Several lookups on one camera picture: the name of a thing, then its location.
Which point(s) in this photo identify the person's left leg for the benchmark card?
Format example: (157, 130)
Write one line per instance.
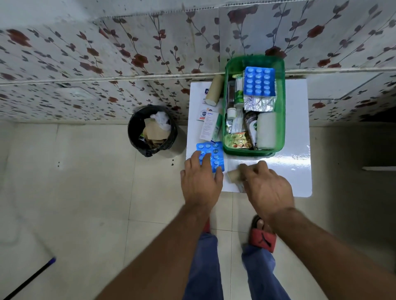
(204, 269)

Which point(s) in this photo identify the red right sandal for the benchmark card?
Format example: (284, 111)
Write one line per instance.
(262, 239)

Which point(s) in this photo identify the person's right forearm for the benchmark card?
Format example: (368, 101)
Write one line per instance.
(328, 259)

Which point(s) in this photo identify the small white green medicine box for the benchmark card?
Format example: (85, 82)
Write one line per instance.
(210, 126)

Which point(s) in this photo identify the grey slim case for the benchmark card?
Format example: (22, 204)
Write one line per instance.
(231, 94)

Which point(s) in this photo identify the dark bottle green label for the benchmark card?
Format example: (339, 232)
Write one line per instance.
(251, 129)

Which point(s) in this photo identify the person's leg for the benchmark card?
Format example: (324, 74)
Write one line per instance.
(204, 269)
(263, 275)

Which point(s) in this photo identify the person's right hand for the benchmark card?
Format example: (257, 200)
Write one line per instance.
(269, 194)

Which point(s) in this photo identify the white tube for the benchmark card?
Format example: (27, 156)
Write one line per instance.
(238, 123)

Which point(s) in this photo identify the white gauze roll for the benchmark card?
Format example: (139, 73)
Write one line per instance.
(266, 131)

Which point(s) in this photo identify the white plaster box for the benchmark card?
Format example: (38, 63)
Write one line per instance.
(204, 112)

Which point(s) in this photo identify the person's left hand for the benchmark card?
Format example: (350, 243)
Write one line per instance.
(201, 185)

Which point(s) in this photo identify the red left sandal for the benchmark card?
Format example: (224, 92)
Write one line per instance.
(206, 227)

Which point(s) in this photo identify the silver blister pack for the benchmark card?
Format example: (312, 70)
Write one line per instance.
(258, 104)

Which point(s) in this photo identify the person's right leg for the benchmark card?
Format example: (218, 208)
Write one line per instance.
(263, 275)

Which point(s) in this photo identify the crumpled white plastic bag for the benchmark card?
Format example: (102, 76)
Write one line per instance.
(161, 120)

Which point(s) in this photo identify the green gold sachet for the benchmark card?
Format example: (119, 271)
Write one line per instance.
(238, 140)

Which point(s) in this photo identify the small white cap bottle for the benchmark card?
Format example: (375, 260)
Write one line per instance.
(231, 112)

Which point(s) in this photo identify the black trash bin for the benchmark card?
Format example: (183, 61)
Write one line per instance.
(133, 129)

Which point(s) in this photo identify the red sandal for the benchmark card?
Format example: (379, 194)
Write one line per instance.
(262, 239)
(206, 227)

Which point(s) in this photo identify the black stick blue tip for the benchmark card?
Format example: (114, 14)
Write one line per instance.
(31, 278)

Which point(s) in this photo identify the brown cardboard sheet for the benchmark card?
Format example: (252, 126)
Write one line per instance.
(154, 131)

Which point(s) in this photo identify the person's left forearm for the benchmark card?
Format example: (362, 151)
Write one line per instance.
(161, 262)

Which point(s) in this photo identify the green plastic basket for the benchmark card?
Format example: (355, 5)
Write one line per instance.
(256, 61)

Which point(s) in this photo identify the large blue blister pack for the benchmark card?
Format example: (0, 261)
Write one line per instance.
(259, 82)
(216, 154)

